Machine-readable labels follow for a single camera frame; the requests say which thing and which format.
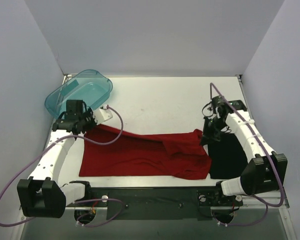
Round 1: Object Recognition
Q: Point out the red t shirt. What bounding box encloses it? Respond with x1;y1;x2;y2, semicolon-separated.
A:
78;125;212;180

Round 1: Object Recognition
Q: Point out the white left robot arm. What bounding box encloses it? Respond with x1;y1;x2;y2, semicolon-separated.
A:
17;100;96;218

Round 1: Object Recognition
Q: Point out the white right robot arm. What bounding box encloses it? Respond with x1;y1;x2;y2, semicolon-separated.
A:
200;96;288;205

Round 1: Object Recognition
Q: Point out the folded black t shirt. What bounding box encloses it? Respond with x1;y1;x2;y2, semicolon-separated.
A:
207;133;248;180

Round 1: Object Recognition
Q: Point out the teal plastic bin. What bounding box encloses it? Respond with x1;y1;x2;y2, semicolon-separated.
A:
44;69;113;119

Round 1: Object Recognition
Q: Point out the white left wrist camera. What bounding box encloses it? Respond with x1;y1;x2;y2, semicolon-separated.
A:
92;104;113;125

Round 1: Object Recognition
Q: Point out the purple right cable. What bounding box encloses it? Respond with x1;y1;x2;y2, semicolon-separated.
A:
209;83;286;228

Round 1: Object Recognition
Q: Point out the purple cable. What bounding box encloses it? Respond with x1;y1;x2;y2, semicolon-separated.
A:
209;83;286;228
0;105;124;228

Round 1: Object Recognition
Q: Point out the aluminium frame rail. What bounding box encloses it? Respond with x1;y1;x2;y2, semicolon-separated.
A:
242;194;281;208

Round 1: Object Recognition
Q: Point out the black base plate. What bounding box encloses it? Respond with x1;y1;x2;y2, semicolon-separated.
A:
70;187;243;221

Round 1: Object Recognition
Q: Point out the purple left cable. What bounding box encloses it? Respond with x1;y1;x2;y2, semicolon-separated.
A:
0;105;124;228

